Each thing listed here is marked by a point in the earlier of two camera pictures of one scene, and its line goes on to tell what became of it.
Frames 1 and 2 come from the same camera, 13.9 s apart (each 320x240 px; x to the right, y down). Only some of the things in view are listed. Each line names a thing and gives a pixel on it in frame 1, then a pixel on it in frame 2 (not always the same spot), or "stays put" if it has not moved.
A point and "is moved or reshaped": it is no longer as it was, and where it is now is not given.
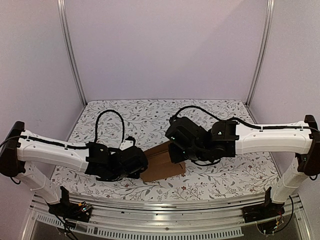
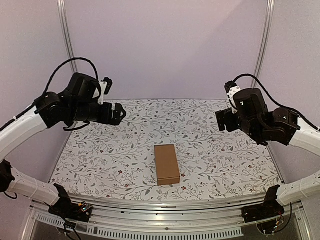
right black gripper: [175, 155] → [227, 120]
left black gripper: [136, 175] → [106, 119]
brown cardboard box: [160, 165] is moved or reshaped
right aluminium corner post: [265, 40] stays put
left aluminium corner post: [63, 20] stays put
